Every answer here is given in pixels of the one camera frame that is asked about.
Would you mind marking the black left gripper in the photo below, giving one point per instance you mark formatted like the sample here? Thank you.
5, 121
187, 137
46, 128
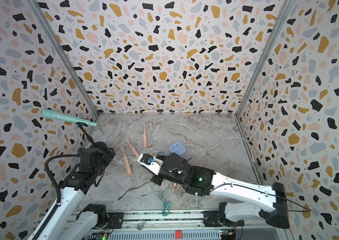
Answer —
109, 158

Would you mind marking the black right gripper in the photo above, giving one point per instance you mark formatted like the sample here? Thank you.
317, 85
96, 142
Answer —
159, 179

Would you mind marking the pink toothbrush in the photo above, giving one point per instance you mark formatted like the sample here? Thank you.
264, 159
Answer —
127, 163
136, 153
145, 142

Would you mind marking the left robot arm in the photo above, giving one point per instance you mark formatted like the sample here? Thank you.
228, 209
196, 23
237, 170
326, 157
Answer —
93, 216

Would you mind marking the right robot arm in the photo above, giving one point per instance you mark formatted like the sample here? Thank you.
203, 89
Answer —
260, 202

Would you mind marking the blue power strip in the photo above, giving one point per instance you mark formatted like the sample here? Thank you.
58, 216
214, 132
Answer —
177, 148

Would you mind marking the red button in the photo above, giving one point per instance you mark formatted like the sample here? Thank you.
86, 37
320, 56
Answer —
178, 234

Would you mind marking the metal base rail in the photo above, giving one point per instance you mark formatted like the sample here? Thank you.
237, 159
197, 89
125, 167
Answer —
194, 224

